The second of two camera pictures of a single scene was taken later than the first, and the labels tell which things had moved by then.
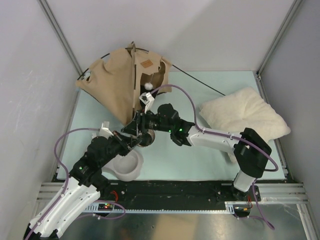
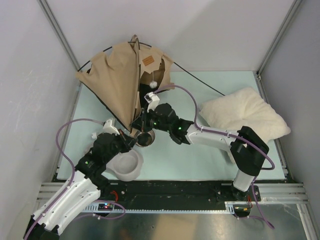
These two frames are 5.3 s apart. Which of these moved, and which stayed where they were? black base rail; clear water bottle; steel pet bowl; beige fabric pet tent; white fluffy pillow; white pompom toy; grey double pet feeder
Moved: beige fabric pet tent; white pompom toy
Stayed: clear water bottle; white fluffy pillow; black base rail; steel pet bowl; grey double pet feeder
